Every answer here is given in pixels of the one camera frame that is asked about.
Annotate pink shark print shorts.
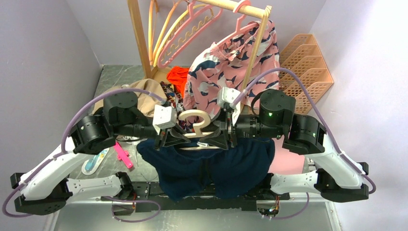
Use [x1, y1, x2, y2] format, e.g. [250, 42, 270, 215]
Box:
[183, 21, 280, 118]

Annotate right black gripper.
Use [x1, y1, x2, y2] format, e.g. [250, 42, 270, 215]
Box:
[199, 107, 284, 151]

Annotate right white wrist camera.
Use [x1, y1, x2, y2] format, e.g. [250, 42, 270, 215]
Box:
[217, 87, 241, 126]

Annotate colourful patterned shorts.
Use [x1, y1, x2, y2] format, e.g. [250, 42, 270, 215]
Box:
[160, 81, 184, 116]

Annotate orange garment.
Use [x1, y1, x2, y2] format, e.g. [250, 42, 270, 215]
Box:
[166, 66, 189, 100]

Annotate pink plastic hanger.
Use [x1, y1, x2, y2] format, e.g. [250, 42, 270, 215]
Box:
[157, 0, 224, 69]

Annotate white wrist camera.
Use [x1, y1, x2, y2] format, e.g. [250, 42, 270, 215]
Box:
[217, 87, 241, 126]
[152, 105, 177, 134]

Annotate peach plastic file organizer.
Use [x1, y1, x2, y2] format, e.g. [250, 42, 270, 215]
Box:
[279, 34, 334, 115]

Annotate pink plastic clip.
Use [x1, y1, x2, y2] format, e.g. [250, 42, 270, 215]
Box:
[113, 142, 134, 169]

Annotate pink hanger holding shorts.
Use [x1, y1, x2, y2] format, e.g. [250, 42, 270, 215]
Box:
[217, 0, 260, 45]

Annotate beige shorts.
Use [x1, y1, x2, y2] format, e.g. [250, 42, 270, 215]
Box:
[103, 78, 167, 117]

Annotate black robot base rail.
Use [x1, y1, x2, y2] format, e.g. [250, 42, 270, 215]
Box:
[114, 181, 290, 212]

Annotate wooden clothes rack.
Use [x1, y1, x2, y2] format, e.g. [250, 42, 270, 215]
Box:
[128, 0, 279, 119]

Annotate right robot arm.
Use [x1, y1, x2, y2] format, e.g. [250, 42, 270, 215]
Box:
[200, 90, 370, 203]

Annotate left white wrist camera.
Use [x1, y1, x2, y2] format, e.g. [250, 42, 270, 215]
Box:
[152, 105, 177, 134]

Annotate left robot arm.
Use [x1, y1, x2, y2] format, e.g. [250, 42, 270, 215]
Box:
[8, 88, 189, 218]

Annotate blue toothbrush package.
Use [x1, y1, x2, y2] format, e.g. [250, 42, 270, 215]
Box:
[81, 148, 110, 176]

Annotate orange hanger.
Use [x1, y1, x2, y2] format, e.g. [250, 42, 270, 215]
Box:
[148, 0, 186, 63]

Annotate yellow hanger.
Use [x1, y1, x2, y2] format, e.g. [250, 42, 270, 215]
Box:
[153, 3, 208, 67]

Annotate navy blue shorts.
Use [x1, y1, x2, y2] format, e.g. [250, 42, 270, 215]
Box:
[136, 138, 275, 199]

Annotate pink clipboard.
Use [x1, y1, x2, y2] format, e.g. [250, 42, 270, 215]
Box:
[268, 139, 305, 175]

